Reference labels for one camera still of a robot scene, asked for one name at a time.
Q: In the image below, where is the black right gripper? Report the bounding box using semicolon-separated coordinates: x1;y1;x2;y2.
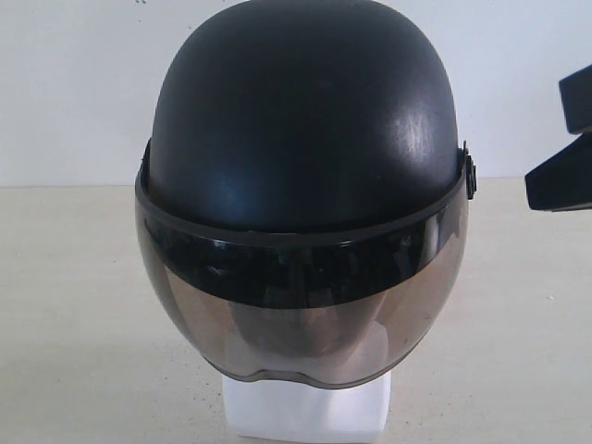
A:
524;65;592;212

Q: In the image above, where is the white mannequin head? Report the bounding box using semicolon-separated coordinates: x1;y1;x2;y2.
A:
222;373;391;443

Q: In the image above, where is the black helmet with tinted visor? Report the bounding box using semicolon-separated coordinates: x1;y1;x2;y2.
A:
135;1;475;389

